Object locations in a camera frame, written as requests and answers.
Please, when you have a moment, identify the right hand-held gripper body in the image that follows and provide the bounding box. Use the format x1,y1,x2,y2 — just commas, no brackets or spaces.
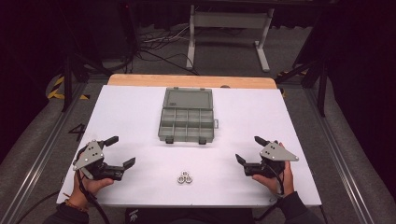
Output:
244,141,300,179

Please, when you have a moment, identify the person's dark torso clothing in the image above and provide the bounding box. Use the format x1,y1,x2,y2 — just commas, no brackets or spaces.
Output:
124,207,257,224

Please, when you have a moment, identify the black tripod stand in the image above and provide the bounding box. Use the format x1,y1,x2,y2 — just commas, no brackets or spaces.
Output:
275,18,331,118

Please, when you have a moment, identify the yellow black hazard tape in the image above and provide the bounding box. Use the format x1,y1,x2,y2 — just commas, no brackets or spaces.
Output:
46,75,92,101

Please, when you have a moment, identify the aluminium floor rail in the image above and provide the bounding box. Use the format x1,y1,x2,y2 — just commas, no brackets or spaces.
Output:
0,81,92,224
302,87,376,224

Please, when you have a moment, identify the black metal stand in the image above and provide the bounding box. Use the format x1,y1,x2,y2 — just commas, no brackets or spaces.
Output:
60,18,111,113

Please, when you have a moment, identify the person's left hand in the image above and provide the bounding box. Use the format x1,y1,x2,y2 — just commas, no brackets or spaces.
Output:
68,171,115,209

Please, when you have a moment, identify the left hand-held gripper cable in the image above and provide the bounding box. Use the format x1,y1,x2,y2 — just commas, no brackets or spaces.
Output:
75,169,112,224

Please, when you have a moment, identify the thin black floor cable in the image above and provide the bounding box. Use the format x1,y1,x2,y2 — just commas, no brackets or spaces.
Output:
15,190,61,224

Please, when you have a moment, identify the person's right hand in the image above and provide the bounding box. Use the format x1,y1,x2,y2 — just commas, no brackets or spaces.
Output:
251,142,295,198

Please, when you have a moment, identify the bundle of floor cables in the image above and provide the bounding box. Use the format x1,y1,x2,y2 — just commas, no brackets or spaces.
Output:
134,22,201,77

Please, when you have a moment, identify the white metal stand frame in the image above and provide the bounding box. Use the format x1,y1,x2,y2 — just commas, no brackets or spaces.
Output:
185,4,276,74

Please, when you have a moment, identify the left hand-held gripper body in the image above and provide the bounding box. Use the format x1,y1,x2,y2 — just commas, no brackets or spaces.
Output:
72,139,125,182

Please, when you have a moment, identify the right hand-held gripper cable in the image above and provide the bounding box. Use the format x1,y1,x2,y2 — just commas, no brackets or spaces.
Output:
254,163,286,222

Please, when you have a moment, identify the beaded wrist bracelet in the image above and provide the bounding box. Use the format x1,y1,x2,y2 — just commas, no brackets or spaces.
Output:
63,192,90,214

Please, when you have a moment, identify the hand-held gripper cable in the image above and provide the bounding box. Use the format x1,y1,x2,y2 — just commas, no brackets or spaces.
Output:
254,163,286,222
75,169,112,224

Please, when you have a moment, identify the gray plastic compartment box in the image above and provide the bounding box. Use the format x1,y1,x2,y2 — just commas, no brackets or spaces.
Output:
157,87,220,145

